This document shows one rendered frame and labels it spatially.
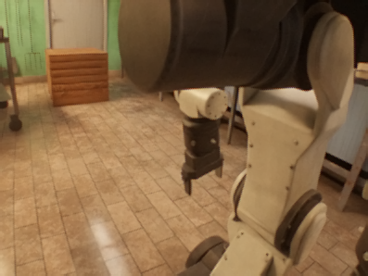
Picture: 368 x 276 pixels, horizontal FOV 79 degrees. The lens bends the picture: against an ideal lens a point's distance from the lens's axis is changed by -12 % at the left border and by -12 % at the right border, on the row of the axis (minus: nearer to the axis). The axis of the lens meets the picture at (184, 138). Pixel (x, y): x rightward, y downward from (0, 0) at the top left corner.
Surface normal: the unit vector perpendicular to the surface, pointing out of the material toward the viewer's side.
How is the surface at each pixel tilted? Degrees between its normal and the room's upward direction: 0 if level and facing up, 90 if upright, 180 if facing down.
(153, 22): 90
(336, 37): 90
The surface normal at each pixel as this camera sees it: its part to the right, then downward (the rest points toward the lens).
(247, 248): -0.67, -0.30
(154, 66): -0.81, 0.18
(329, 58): 0.58, 0.37
